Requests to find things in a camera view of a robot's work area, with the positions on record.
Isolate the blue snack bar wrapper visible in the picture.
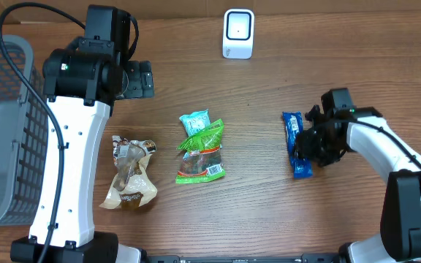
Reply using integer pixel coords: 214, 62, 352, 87
282, 112, 313, 179

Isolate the teal snack packet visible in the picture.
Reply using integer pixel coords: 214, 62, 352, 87
179, 110, 211, 137

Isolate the green packet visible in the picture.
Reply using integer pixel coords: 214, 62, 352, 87
175, 119, 226, 184

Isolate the beige snack bag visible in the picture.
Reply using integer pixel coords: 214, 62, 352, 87
99, 135, 158, 210

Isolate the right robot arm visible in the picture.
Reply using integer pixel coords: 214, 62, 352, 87
292, 88, 421, 263

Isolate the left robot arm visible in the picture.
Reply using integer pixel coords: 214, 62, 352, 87
10, 5, 154, 263

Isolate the white barcode scanner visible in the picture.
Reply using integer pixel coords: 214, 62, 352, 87
222, 9, 254, 59

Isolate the grey plastic mesh basket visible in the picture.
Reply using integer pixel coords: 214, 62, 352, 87
0, 50, 48, 226

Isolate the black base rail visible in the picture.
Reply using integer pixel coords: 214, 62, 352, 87
143, 253, 349, 263

